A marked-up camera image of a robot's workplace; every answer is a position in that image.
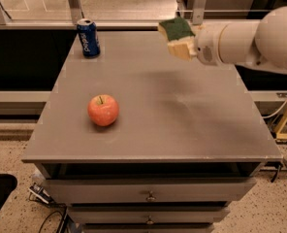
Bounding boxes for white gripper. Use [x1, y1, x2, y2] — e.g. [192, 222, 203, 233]
[167, 23, 227, 66]

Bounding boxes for green and yellow sponge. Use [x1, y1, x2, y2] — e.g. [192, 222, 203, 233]
[157, 17, 195, 45]

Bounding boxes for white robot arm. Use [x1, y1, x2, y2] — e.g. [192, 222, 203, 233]
[168, 7, 287, 75]

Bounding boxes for red apple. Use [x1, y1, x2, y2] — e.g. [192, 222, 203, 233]
[87, 94, 119, 126]

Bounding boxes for blue pepsi can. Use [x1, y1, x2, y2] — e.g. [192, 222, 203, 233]
[77, 18, 100, 57]

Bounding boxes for grey drawer cabinet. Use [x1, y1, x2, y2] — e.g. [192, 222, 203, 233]
[20, 30, 284, 233]

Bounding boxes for top grey drawer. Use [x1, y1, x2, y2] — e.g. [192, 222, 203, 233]
[43, 178, 256, 204]

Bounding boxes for grey drawer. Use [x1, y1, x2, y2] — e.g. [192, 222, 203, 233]
[82, 224, 214, 233]
[43, 178, 256, 204]
[68, 207, 229, 224]

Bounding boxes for middle grey drawer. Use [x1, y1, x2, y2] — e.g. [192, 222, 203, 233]
[68, 207, 229, 224]

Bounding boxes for bottom grey drawer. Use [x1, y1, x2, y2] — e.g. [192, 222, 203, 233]
[82, 224, 214, 233]

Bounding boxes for small device on floor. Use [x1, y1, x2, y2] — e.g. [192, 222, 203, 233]
[29, 183, 52, 204]

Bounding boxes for black floor cable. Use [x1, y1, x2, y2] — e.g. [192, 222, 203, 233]
[38, 207, 70, 233]

